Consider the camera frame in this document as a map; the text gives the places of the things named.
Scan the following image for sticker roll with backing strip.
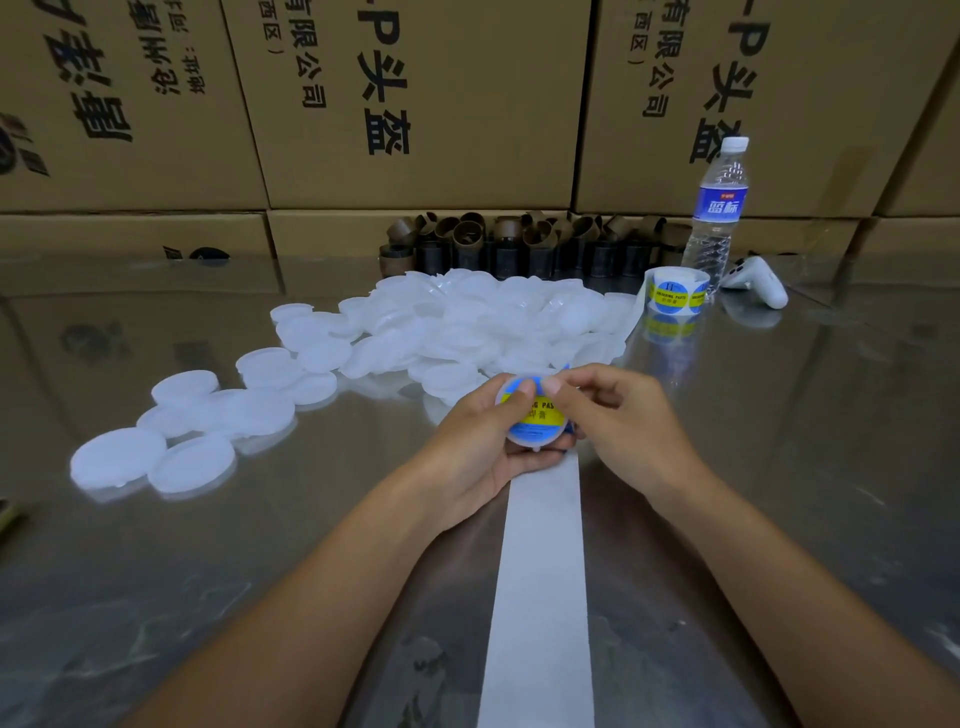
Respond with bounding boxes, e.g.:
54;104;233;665
477;265;713;728

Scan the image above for stack of brown cardboard boxes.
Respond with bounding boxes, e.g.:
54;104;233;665
0;0;960;260

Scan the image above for white handheld controller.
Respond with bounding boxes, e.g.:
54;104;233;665
720;255;791;311

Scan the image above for person's right forearm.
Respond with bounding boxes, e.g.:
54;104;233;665
660;465;960;728

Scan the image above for row of dark cardboard tubes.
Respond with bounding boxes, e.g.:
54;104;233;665
382;210;695;279

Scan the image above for clear plastic water bottle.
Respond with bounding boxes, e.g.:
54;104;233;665
682;136;752;290

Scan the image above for person's left hand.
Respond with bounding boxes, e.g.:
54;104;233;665
402;375;579;534

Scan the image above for person's left forearm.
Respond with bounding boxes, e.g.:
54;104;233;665
127;477;452;728

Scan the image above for person's right hand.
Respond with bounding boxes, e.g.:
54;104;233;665
543;363;719;512

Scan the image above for pile of white plastic lids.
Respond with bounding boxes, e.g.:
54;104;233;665
69;270;650;501

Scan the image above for labelled lid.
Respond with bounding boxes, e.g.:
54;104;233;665
495;375;575;449

